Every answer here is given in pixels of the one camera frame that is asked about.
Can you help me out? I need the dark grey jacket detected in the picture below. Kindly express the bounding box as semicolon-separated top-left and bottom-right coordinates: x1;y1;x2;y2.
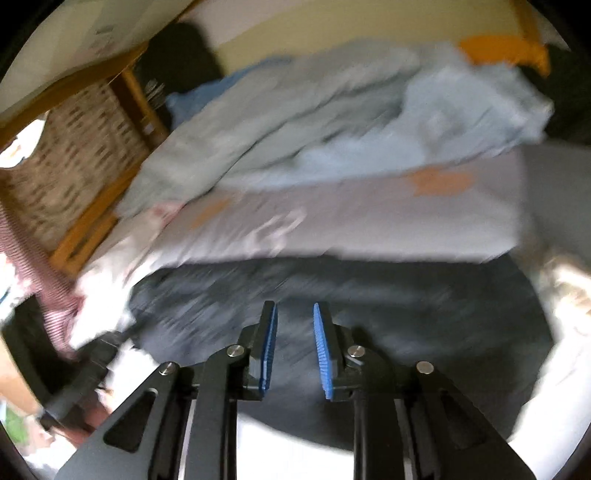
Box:
127;251;555;444

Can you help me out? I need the black bag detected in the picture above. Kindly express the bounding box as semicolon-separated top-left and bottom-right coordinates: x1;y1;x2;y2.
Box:
134;22;228;118

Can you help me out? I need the light blue cloth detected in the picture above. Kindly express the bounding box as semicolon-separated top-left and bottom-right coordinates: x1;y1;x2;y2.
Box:
115;39;556;219

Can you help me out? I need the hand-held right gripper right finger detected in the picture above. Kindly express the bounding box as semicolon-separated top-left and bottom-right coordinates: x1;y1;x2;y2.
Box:
313;302;539;480

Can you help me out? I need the grey printed blanket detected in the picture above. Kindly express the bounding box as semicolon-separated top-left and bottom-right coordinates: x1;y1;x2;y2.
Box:
124;143;591;269

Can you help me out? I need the white bed sheet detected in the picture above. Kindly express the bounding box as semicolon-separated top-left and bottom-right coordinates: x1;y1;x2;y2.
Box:
23;222;591;480

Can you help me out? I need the black cloth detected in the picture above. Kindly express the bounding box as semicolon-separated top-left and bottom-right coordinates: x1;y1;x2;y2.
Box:
539;41;591;145

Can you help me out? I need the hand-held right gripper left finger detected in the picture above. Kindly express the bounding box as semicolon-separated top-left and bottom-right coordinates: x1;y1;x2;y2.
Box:
54;300;279;480

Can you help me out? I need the orange cloth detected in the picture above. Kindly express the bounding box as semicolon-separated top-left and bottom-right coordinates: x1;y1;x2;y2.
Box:
457;34;553;77

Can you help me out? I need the person's left forearm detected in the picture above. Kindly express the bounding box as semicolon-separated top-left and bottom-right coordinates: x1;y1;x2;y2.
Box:
0;203;89;365

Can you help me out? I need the wicker basket wooden frame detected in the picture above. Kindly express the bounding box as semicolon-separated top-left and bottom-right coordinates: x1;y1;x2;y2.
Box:
0;41;172;278

